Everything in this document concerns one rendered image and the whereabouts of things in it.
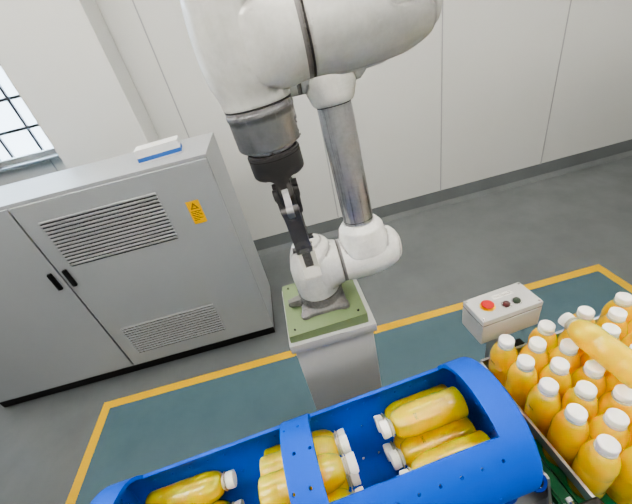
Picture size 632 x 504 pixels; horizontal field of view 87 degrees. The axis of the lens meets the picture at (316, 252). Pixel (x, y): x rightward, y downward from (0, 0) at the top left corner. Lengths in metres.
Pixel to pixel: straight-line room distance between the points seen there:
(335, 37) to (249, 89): 0.11
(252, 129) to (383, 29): 0.18
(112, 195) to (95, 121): 1.05
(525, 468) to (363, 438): 0.37
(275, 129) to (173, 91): 2.78
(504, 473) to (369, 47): 0.74
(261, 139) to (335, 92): 0.55
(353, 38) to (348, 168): 0.64
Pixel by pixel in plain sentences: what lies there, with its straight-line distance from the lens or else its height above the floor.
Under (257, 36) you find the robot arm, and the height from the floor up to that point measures 1.91.
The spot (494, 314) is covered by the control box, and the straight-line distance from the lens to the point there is 1.14.
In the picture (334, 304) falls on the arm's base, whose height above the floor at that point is 1.06.
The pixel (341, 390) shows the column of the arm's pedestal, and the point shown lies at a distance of 1.50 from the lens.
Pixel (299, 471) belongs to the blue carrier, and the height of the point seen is 1.23.
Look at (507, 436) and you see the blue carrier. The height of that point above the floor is 1.21.
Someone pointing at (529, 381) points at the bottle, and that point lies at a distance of 1.07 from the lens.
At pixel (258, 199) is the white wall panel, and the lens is 3.40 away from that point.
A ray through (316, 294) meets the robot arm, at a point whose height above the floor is 1.13.
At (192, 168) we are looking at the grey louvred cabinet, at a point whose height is 1.39.
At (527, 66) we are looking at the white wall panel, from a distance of 4.02.
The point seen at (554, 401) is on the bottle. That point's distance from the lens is 1.04.
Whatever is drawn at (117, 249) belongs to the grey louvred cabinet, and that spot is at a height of 1.05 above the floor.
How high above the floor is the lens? 1.91
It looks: 34 degrees down
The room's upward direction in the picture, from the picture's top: 14 degrees counter-clockwise
